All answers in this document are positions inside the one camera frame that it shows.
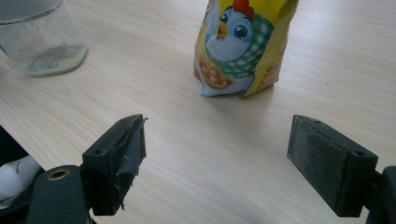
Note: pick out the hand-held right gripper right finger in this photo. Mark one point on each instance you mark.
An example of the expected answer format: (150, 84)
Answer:
(323, 161)

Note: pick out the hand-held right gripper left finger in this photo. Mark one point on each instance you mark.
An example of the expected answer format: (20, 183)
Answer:
(115, 161)

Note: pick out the yellow chicken print seasoning bag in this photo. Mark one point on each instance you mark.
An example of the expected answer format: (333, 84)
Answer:
(236, 49)

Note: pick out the white shoe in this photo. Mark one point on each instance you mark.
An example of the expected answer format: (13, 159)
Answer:
(15, 180)

